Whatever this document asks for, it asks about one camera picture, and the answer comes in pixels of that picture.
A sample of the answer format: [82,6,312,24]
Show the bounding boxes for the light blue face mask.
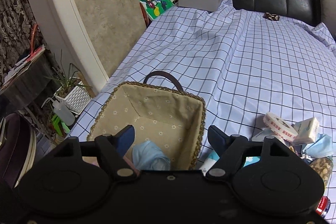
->
[132,140,171,170]

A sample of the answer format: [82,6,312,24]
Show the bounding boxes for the cleansing towel pack blue white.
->
[199,151,261,176]

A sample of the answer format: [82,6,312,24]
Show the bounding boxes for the white tissue pack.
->
[251,128,276,141]

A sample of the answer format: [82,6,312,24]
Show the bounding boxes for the woven basket with floral liner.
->
[87,71,206,170]

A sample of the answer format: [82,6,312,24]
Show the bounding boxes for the red printed white tape roll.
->
[263,112,298,142]

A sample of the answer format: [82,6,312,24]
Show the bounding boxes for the clear squeeze bottle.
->
[42,97,75,126]

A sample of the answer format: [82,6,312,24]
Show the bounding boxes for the white pot with plant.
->
[47,51,92,115]

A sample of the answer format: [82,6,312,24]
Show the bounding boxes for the small white tissue packet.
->
[293,117,319,145]

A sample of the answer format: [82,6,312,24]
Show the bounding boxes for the blue face mask on pile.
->
[301,134,333,159]

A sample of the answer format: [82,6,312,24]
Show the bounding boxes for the clear bag of snacks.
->
[309,157,333,187]

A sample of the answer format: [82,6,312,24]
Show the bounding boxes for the dark side table with books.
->
[0,24,55,111]

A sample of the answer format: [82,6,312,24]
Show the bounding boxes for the red biscuit tin can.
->
[315,196,331,218]

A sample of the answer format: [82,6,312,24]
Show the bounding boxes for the small brown hair clip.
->
[263,12,280,22]

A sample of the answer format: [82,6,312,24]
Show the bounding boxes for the grey pillow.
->
[320,0,336,39]

